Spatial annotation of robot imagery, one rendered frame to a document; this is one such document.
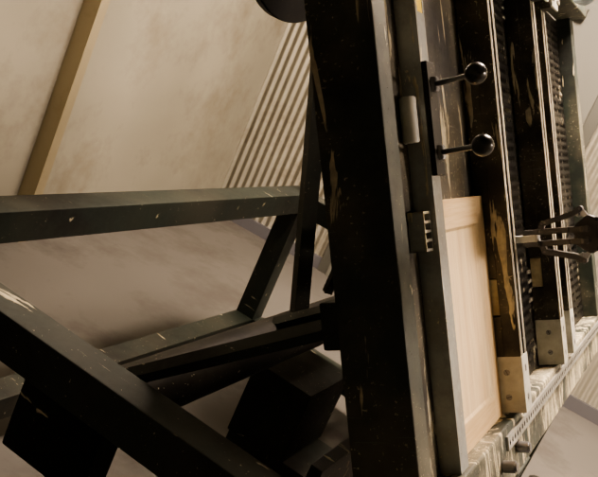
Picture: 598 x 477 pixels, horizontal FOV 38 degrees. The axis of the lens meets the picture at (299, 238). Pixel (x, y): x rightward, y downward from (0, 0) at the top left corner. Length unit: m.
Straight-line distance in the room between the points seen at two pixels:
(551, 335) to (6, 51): 2.42
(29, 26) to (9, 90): 0.28
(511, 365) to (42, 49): 2.61
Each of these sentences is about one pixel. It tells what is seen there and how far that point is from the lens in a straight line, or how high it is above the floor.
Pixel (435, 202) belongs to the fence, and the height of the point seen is 1.31.
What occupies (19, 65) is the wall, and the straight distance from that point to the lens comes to 3.88.
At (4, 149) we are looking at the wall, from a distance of 4.02.
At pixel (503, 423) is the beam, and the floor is 0.90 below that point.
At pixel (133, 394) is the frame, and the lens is 1.62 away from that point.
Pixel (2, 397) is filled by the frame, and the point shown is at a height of 0.18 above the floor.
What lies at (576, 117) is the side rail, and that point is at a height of 1.52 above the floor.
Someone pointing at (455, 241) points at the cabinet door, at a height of 1.23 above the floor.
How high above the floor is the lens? 1.55
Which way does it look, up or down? 15 degrees down
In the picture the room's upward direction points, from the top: 24 degrees clockwise
